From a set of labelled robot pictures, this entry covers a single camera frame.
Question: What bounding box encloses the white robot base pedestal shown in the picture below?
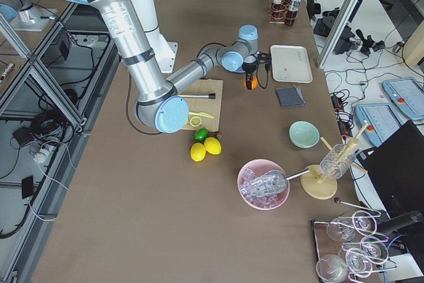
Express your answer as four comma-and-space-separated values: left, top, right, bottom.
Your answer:
131, 0, 178, 74

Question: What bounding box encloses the orange mandarin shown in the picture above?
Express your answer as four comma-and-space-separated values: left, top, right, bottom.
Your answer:
243, 76, 258, 90

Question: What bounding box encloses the metal ice scoop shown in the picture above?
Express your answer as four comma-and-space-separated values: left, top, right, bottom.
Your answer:
261, 168, 310, 196

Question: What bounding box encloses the wine glass rack tray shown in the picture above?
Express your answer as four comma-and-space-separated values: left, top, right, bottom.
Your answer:
311, 208, 398, 282

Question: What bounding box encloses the aluminium frame post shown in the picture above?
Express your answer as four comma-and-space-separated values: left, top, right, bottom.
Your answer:
317, 0, 358, 69

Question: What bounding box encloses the steel muddler black tip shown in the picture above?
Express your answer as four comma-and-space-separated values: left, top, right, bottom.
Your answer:
180, 93, 216, 99

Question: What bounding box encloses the yellow plastic knife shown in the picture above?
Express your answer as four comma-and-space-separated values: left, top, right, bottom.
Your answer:
188, 111, 215, 119

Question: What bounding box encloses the green bowl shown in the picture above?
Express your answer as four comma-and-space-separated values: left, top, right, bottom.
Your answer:
289, 121, 320, 148

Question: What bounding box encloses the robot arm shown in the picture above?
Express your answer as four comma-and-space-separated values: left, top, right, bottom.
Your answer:
66, 0, 258, 133

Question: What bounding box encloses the teach pendant near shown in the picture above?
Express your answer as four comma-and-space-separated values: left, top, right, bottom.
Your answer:
354, 103, 403, 147

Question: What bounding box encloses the teach pendant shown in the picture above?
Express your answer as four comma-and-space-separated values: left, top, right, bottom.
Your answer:
382, 77, 424, 121
354, 103, 403, 147

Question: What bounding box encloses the grey folded cloth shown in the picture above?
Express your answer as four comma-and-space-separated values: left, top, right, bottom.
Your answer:
276, 85, 305, 108

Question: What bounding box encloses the yellow lemon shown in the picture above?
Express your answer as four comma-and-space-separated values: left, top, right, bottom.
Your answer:
190, 142, 206, 162
203, 137, 222, 155

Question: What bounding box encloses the yellow lemon lower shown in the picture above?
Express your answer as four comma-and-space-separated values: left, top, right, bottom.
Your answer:
190, 142, 206, 162

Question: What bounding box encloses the pink ice bucket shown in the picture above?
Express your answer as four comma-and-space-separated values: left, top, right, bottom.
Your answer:
237, 159, 290, 210

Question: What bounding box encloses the clear glass on stand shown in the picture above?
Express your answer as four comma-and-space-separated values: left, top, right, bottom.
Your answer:
319, 144, 356, 180

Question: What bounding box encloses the bamboo cutting board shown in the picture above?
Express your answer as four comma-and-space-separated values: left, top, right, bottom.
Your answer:
182, 79, 223, 132

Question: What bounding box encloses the green lime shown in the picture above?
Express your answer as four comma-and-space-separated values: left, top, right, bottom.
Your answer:
194, 128, 209, 142

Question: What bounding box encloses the lemon slice flat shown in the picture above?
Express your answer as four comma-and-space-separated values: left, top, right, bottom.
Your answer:
189, 115, 202, 127

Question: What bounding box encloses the tea bottle lower left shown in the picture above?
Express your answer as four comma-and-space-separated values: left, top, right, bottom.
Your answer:
285, 0, 301, 26

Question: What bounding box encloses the copper wire bottle rack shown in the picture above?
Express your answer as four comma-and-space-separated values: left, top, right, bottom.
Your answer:
268, 0, 300, 26

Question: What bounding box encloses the cream rabbit tray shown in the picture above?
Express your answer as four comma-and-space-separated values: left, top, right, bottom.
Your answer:
270, 44, 313, 84

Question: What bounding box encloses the teach pendant far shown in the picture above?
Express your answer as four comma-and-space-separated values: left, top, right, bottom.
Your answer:
382, 77, 424, 121

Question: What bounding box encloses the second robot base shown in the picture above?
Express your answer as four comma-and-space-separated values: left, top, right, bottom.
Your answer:
1, 0, 58, 32

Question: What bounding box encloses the yellow lemon upper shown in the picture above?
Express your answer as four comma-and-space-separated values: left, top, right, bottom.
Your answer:
203, 137, 222, 155

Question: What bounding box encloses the blue plate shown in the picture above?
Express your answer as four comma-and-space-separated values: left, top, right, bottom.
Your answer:
230, 66, 246, 74

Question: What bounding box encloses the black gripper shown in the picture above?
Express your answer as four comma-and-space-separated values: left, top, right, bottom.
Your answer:
242, 56, 258, 90

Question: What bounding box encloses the tea bottle upper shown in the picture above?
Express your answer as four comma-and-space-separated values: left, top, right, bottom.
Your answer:
270, 0, 284, 21

